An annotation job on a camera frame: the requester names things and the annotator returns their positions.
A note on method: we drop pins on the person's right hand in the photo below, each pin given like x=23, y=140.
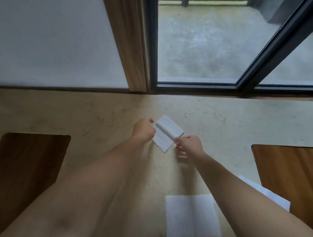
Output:
x=193, y=146

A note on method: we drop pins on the wooden door frame post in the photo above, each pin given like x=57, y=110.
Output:
x=129, y=46

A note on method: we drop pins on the black window frame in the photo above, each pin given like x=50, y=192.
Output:
x=152, y=48

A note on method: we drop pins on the flat white paper napkin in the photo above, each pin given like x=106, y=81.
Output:
x=269, y=195
x=190, y=216

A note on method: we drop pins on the person's left fingers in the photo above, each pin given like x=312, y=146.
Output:
x=150, y=120

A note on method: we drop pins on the person's left hand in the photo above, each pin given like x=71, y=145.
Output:
x=143, y=130

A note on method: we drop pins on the person's right forearm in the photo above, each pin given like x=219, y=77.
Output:
x=239, y=202

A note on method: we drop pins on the person's left forearm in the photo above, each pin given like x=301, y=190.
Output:
x=93, y=185

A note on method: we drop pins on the white paper napkin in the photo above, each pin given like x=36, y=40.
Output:
x=190, y=216
x=269, y=195
x=166, y=133

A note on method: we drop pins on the brown wooden chair seat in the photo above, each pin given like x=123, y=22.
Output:
x=286, y=175
x=29, y=168

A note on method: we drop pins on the person's right thumb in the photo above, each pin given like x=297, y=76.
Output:
x=181, y=139

